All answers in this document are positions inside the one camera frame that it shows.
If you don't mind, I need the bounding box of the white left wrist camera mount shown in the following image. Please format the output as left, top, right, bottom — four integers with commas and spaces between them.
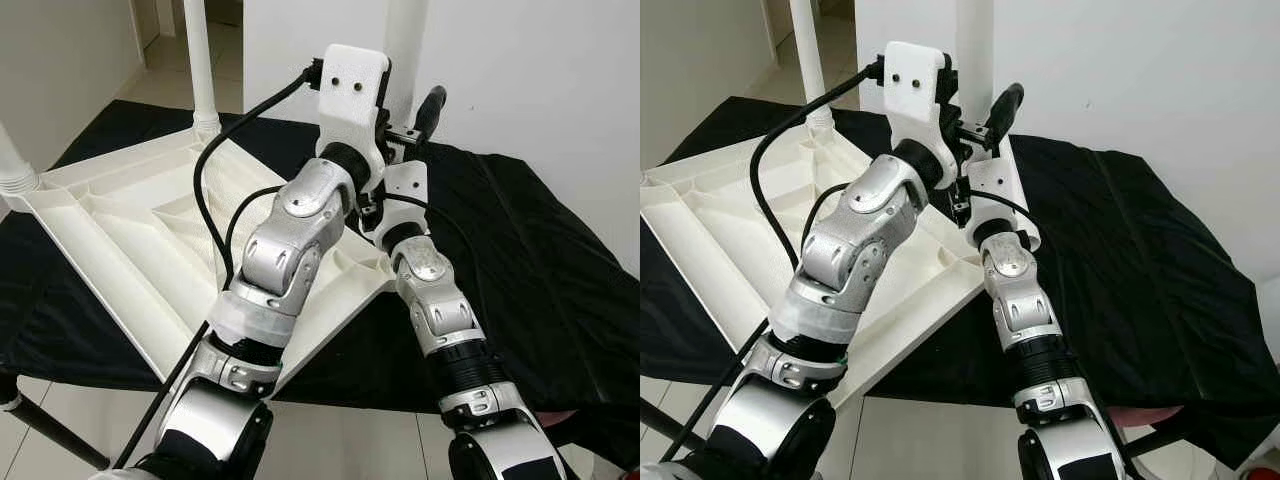
880, 40, 961, 186
315, 45, 393, 191

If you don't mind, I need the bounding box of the white plastic table leg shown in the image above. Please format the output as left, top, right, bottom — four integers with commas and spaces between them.
0, 120, 41, 196
183, 0, 223, 136
955, 0, 997, 161
385, 0, 431, 171
790, 0, 836, 131

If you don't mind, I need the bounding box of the white door frame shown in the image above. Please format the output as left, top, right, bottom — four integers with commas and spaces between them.
130, 0, 169, 63

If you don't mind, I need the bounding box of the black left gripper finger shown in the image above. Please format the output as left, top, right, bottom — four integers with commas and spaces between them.
985, 82, 1027, 141
415, 85, 448, 141

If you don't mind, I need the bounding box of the black table cloth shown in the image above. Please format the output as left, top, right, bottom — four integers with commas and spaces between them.
640, 95, 1280, 471
0, 98, 641, 471

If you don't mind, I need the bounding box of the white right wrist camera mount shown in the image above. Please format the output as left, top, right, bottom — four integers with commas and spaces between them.
960, 155, 1023, 246
375, 160, 431, 246

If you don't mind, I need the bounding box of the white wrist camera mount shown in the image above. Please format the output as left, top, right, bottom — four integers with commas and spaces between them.
880, 40, 961, 186
315, 45, 393, 191
960, 155, 1023, 246
375, 160, 431, 246

